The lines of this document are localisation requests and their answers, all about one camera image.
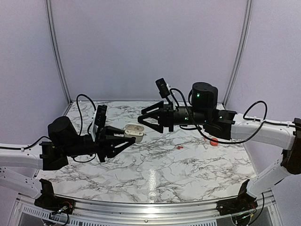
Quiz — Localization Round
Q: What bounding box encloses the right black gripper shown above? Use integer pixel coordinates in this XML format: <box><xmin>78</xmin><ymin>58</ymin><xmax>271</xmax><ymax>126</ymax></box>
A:
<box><xmin>138</xmin><ymin>100</ymin><xmax>210</xmax><ymax>133</ymax></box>

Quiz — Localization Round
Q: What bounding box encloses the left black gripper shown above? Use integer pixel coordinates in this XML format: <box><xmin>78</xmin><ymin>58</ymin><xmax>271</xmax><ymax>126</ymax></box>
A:
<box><xmin>63</xmin><ymin>126</ymin><xmax>135</xmax><ymax>163</ymax></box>

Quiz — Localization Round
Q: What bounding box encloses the white earbuds charging case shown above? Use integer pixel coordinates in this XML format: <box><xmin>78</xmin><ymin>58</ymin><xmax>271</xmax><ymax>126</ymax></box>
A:
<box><xmin>124</xmin><ymin>123</ymin><xmax>144</xmax><ymax>143</ymax></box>

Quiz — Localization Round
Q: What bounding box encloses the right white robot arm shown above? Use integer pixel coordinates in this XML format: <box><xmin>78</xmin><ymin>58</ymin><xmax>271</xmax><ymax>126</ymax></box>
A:
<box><xmin>138</xmin><ymin>82</ymin><xmax>301</xmax><ymax>211</ymax></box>

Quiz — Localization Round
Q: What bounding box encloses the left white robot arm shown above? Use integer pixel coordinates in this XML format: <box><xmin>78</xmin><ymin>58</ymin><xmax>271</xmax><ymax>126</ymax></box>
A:
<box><xmin>0</xmin><ymin>116</ymin><xmax>135</xmax><ymax>210</ymax></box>

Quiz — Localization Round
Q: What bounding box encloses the red round cap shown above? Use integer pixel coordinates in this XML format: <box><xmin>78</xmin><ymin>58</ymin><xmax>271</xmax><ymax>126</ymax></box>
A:
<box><xmin>210</xmin><ymin>138</ymin><xmax>219</xmax><ymax>146</ymax></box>

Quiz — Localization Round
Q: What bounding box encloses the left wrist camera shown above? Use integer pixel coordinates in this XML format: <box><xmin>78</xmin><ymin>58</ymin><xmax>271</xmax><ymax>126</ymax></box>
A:
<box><xmin>88</xmin><ymin>105</ymin><xmax>107</xmax><ymax>142</ymax></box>

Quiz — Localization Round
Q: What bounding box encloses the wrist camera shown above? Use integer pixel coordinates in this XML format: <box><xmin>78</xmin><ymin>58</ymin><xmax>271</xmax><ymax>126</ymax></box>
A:
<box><xmin>155</xmin><ymin>78</ymin><xmax>176</xmax><ymax>110</ymax></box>
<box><xmin>88</xmin><ymin>105</ymin><xmax>107</xmax><ymax>142</ymax></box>

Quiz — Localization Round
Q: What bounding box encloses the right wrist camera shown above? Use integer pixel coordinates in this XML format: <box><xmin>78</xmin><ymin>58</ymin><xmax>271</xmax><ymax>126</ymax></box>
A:
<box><xmin>155</xmin><ymin>78</ymin><xmax>176</xmax><ymax>110</ymax></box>

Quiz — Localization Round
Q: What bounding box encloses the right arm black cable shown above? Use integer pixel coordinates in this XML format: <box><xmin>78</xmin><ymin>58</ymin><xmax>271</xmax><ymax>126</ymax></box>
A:
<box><xmin>169</xmin><ymin>88</ymin><xmax>294</xmax><ymax>145</ymax></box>

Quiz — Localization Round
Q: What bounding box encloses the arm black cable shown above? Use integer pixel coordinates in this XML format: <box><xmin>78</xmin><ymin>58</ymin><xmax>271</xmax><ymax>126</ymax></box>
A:
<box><xmin>72</xmin><ymin>94</ymin><xmax>98</xmax><ymax>163</ymax></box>
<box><xmin>169</xmin><ymin>88</ymin><xmax>294</xmax><ymax>145</ymax></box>

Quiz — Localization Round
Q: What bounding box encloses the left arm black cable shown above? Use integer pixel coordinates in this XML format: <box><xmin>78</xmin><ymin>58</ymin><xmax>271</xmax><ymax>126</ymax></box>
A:
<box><xmin>72</xmin><ymin>94</ymin><xmax>98</xmax><ymax>163</ymax></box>

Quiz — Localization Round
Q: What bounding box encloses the left aluminium frame post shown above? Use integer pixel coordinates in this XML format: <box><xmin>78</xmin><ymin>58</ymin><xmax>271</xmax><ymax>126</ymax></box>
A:
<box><xmin>45</xmin><ymin>0</ymin><xmax>72</xmax><ymax>105</ymax></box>

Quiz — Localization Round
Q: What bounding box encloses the aluminium frame post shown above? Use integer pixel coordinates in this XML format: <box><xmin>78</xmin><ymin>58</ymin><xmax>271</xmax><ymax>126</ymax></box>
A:
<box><xmin>45</xmin><ymin>0</ymin><xmax>72</xmax><ymax>105</ymax></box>
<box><xmin>222</xmin><ymin>0</ymin><xmax>253</xmax><ymax>107</ymax></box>

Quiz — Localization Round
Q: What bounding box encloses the aluminium front rail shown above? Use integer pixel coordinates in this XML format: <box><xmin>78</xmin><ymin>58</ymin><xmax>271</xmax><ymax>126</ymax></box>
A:
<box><xmin>8</xmin><ymin>192</ymin><xmax>283</xmax><ymax>226</ymax></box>

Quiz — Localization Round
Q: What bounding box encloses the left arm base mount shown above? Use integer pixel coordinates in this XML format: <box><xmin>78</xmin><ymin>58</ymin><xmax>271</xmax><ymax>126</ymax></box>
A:
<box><xmin>34</xmin><ymin>179</ymin><xmax>75</xmax><ymax>214</ymax></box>

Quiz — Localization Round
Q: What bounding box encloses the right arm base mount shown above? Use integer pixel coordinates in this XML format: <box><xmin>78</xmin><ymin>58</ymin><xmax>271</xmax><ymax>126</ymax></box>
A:
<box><xmin>216</xmin><ymin>179</ymin><xmax>258</xmax><ymax>216</ymax></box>

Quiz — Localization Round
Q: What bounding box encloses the right aluminium frame post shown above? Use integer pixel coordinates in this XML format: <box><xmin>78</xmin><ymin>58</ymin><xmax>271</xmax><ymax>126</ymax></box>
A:
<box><xmin>222</xmin><ymin>0</ymin><xmax>253</xmax><ymax>107</ymax></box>

